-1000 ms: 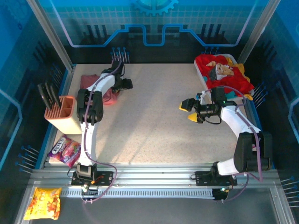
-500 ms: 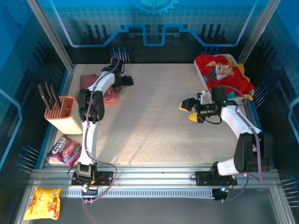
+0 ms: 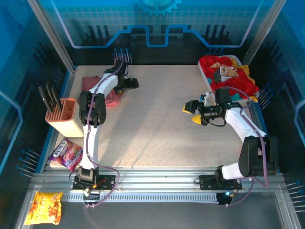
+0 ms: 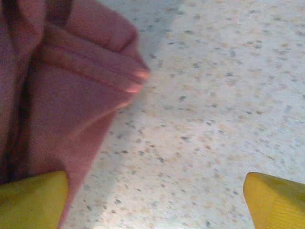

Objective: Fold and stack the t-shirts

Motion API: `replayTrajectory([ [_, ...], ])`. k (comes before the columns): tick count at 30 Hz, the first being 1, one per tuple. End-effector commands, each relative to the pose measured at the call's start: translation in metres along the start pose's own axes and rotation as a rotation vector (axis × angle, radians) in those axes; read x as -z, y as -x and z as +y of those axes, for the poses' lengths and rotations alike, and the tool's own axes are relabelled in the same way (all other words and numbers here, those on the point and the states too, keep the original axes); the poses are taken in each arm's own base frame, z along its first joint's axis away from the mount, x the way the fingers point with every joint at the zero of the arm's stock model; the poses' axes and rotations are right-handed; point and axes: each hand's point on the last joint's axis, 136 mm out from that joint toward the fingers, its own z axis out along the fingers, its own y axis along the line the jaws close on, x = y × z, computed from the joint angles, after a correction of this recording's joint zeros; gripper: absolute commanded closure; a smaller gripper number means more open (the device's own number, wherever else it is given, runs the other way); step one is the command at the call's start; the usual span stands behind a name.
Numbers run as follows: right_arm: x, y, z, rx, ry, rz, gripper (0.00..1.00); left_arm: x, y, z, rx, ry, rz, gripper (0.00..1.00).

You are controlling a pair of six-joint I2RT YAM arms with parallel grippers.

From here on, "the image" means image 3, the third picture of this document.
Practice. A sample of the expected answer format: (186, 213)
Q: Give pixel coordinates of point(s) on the pink t-shirt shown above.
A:
(89, 82)

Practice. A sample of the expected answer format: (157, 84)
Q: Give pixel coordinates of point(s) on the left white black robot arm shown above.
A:
(91, 109)

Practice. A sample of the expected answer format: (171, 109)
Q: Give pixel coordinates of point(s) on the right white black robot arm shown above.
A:
(257, 155)

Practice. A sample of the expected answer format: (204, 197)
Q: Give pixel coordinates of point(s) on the teal t-shirt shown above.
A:
(236, 96)

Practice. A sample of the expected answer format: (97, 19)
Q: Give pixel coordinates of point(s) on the white plastic bin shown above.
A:
(205, 71)

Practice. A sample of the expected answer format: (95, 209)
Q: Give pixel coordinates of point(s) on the salmon plastic organizer holder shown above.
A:
(66, 121)

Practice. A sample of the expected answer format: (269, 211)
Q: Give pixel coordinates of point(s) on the black flat remote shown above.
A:
(45, 99)
(53, 96)
(57, 95)

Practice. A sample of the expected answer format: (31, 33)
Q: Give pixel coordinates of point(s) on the purple candy bag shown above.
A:
(66, 153)

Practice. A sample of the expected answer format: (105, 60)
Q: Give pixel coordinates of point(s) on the yellow snack bag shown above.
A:
(44, 208)

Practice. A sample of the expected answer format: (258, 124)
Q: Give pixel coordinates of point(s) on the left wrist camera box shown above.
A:
(120, 68)

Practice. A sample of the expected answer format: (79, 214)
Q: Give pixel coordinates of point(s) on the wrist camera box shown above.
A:
(222, 95)
(120, 68)

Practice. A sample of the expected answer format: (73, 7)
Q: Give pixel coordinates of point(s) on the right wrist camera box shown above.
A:
(222, 95)

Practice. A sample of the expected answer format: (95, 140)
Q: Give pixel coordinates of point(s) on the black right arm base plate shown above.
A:
(207, 182)

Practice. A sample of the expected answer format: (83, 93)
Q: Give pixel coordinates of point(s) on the aluminium rail frame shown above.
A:
(155, 179)

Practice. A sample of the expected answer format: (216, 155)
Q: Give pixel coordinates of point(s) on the aluminium frame post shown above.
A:
(52, 38)
(262, 33)

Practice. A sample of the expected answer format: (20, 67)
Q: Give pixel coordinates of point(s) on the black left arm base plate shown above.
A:
(107, 182)

